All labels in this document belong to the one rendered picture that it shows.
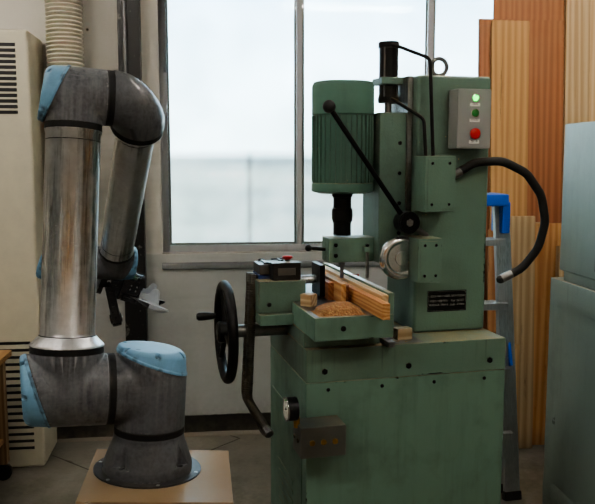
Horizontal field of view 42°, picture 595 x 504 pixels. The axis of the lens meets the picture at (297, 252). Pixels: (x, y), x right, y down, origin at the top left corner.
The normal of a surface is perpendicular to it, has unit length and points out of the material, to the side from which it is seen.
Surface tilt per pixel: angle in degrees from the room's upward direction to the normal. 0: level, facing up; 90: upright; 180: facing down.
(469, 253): 90
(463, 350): 90
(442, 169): 90
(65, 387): 84
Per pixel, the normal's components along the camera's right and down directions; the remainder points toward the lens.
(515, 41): 0.11, 0.06
